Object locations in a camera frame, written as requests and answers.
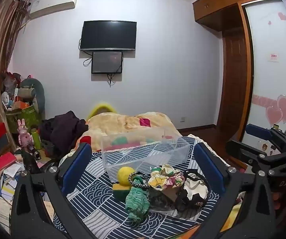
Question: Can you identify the white sliding wardrobe door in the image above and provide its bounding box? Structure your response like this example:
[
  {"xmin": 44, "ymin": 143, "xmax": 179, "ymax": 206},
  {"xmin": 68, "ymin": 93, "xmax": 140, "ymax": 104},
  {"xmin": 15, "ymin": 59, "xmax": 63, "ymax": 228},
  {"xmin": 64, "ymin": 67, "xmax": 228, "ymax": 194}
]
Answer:
[{"xmin": 242, "ymin": 0, "xmax": 286, "ymax": 141}]

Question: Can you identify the grey plush toy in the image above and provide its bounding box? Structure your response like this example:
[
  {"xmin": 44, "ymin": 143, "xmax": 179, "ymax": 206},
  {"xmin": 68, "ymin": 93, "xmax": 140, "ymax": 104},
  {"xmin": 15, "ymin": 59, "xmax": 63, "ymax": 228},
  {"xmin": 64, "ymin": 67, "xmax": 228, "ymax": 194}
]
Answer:
[{"xmin": 18, "ymin": 78, "xmax": 46, "ymax": 113}]

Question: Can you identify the black and white cloth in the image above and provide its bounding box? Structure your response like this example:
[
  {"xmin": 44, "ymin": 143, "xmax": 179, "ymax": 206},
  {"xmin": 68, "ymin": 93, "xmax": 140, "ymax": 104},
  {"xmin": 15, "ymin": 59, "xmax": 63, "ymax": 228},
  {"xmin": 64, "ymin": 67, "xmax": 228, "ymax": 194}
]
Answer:
[{"xmin": 175, "ymin": 169, "xmax": 210, "ymax": 213}]

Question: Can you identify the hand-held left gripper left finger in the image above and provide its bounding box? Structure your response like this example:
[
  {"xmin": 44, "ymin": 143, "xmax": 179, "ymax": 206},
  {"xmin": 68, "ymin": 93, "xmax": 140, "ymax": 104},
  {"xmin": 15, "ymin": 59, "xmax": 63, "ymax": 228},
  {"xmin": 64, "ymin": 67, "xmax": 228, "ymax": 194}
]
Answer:
[{"xmin": 10, "ymin": 142, "xmax": 95, "ymax": 239}]

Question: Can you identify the white air conditioner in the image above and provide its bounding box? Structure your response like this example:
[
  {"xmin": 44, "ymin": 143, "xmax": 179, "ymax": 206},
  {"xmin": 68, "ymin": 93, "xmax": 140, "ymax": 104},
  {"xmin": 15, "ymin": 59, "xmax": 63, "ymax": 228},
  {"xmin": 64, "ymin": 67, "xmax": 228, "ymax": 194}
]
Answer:
[{"xmin": 29, "ymin": 0, "xmax": 79, "ymax": 19}]

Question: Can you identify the black white braided hair band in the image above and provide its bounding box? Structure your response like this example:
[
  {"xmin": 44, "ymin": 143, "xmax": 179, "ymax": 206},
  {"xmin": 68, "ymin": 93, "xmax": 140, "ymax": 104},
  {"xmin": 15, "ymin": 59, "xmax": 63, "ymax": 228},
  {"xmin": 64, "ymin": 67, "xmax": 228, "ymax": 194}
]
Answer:
[{"xmin": 128, "ymin": 171, "xmax": 151, "ymax": 189}]

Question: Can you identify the green knitted cloth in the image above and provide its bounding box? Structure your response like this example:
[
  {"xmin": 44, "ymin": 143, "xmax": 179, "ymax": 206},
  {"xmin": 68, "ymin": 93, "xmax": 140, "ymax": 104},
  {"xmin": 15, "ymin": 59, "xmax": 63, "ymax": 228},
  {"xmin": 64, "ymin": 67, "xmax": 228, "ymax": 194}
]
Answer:
[{"xmin": 125, "ymin": 177, "xmax": 150, "ymax": 221}]

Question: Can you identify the beige patchwork blanket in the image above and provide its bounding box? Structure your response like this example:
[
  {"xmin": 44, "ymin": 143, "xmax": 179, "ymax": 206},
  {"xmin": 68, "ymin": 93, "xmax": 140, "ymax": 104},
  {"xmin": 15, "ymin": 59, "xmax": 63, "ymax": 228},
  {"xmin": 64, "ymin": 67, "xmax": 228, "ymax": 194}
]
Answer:
[{"xmin": 79, "ymin": 112, "xmax": 183, "ymax": 153}]

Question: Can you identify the small black wall monitor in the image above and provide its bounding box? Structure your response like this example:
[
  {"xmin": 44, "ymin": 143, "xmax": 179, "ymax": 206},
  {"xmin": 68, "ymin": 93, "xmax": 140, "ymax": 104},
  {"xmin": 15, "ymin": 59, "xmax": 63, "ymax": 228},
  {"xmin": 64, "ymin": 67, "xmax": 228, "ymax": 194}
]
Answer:
[{"xmin": 91, "ymin": 51, "xmax": 123, "ymax": 74}]

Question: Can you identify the dark patterned cloth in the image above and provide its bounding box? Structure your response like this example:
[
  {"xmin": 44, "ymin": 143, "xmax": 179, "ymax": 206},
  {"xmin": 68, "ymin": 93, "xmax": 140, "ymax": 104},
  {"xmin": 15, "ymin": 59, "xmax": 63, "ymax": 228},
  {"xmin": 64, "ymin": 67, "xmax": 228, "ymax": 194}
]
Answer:
[{"xmin": 148, "ymin": 188, "xmax": 181, "ymax": 211}]

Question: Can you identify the pink bunny figure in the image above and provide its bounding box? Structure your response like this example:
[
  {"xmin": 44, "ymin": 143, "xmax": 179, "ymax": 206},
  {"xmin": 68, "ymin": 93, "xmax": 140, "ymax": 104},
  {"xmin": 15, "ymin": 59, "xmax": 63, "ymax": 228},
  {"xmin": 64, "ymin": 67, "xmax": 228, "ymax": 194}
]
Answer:
[{"xmin": 17, "ymin": 119, "xmax": 33, "ymax": 148}]

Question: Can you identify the black monitor cable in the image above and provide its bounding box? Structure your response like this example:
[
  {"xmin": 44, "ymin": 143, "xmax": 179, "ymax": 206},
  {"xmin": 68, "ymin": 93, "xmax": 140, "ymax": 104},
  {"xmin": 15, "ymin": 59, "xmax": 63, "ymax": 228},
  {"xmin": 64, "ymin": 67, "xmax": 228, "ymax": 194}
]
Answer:
[{"xmin": 107, "ymin": 73, "xmax": 122, "ymax": 87}]

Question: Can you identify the small pink heart sticker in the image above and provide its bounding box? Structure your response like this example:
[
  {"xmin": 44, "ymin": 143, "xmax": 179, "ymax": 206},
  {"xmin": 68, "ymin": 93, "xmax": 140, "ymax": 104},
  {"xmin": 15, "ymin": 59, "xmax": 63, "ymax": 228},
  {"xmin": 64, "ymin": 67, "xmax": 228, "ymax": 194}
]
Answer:
[{"xmin": 266, "ymin": 106, "xmax": 283, "ymax": 125}]

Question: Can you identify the floral fabric scrunchie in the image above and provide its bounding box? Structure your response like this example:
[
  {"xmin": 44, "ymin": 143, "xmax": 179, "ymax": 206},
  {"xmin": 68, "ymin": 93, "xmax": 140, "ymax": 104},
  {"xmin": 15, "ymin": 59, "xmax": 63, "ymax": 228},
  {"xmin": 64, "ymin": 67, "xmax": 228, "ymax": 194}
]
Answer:
[{"xmin": 148, "ymin": 164, "xmax": 185, "ymax": 189}]

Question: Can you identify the wall mounted black television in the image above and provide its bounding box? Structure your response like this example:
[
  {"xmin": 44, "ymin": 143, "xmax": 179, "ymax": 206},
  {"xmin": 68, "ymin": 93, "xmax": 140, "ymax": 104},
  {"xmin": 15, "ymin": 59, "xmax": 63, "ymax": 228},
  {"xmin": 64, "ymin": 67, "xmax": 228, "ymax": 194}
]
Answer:
[{"xmin": 80, "ymin": 21, "xmax": 137, "ymax": 52}]

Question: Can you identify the green shopping bag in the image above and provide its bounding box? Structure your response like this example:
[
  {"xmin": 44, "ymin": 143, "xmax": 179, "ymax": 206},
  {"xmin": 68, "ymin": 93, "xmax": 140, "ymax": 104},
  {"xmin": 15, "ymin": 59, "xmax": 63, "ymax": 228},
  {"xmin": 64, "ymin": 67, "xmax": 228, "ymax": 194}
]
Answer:
[{"xmin": 7, "ymin": 105, "xmax": 43, "ymax": 130}]

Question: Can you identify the red book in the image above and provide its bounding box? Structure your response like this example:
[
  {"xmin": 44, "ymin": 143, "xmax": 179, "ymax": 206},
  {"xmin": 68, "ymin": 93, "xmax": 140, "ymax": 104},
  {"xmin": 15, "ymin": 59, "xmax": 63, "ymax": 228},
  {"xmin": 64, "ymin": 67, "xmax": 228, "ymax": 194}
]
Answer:
[{"xmin": 0, "ymin": 152, "xmax": 17, "ymax": 172}]

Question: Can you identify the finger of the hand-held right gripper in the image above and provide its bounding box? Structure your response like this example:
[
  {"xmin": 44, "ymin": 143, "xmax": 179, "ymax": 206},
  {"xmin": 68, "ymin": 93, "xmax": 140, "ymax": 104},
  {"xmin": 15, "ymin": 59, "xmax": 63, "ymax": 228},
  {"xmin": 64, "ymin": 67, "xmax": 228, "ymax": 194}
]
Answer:
[
  {"xmin": 226, "ymin": 139, "xmax": 286, "ymax": 178},
  {"xmin": 245, "ymin": 124, "xmax": 286, "ymax": 153}
]

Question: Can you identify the pile of papers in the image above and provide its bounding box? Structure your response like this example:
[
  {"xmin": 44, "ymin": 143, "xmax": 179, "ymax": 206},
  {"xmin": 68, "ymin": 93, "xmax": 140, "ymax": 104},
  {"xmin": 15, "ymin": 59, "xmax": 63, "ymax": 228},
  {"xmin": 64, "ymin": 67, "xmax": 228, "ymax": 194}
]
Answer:
[{"xmin": 0, "ymin": 163, "xmax": 35, "ymax": 231}]

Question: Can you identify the yellow felt ball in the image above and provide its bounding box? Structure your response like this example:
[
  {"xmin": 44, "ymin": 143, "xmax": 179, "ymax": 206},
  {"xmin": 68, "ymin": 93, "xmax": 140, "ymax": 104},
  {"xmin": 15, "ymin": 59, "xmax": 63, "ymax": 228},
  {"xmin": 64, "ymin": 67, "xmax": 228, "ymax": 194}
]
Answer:
[{"xmin": 117, "ymin": 166, "xmax": 136, "ymax": 187}]

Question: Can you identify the wooden wardrobe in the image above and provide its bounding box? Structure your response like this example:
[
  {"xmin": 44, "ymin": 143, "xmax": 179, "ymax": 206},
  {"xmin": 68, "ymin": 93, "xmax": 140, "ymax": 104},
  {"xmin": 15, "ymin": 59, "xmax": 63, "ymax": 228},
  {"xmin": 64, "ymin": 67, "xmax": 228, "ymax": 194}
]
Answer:
[{"xmin": 192, "ymin": 0, "xmax": 285, "ymax": 31}]

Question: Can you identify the wooden room door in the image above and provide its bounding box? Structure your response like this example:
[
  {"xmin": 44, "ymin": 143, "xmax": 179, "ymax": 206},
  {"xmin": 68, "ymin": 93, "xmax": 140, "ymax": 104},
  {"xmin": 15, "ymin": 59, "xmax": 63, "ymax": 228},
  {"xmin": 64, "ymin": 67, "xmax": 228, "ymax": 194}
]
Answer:
[{"xmin": 217, "ymin": 30, "xmax": 255, "ymax": 136}]

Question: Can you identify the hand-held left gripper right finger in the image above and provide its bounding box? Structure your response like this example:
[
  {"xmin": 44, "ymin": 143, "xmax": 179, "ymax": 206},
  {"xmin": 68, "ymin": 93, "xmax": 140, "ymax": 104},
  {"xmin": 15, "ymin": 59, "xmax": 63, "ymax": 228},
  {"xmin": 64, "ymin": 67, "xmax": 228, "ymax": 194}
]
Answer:
[{"xmin": 194, "ymin": 142, "xmax": 277, "ymax": 239}]

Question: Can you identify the dark clothes pile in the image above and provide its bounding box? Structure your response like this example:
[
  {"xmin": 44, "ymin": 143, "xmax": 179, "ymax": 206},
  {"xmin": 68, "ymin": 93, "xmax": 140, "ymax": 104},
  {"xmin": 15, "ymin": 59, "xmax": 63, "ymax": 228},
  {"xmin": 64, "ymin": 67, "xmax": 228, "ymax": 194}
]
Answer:
[{"xmin": 39, "ymin": 111, "xmax": 89, "ymax": 155}]

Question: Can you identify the green bottle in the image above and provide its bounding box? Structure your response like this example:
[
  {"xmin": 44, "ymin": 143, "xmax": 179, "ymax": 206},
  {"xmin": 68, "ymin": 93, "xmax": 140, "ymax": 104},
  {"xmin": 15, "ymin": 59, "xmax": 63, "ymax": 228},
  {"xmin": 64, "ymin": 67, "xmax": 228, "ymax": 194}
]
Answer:
[{"xmin": 31, "ymin": 128, "xmax": 43, "ymax": 150}]

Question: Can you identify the yellow plush pillow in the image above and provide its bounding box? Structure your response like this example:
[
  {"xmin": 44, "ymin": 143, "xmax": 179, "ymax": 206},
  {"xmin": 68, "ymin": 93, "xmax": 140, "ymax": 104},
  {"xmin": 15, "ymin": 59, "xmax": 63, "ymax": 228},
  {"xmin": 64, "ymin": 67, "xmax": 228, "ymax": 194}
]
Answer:
[{"xmin": 87, "ymin": 102, "xmax": 118, "ymax": 120}]

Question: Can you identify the clear plastic storage box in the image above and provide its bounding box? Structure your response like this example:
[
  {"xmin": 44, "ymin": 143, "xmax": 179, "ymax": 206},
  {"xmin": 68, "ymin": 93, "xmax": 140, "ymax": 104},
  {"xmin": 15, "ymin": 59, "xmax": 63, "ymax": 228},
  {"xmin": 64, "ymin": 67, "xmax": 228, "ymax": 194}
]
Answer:
[{"xmin": 101, "ymin": 126, "xmax": 191, "ymax": 183}]

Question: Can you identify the yellow green sponge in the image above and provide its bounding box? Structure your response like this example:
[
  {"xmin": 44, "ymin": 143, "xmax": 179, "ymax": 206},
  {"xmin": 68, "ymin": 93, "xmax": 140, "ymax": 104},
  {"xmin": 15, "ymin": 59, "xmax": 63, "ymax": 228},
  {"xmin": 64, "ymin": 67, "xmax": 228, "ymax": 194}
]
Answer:
[{"xmin": 112, "ymin": 183, "xmax": 133, "ymax": 201}]

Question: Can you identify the black flashlight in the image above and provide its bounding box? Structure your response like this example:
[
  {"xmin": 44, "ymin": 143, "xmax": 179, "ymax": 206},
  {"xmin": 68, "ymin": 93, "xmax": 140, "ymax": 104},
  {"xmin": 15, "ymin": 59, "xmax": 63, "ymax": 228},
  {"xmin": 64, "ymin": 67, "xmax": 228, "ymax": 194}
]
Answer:
[{"xmin": 27, "ymin": 144, "xmax": 43, "ymax": 160}]

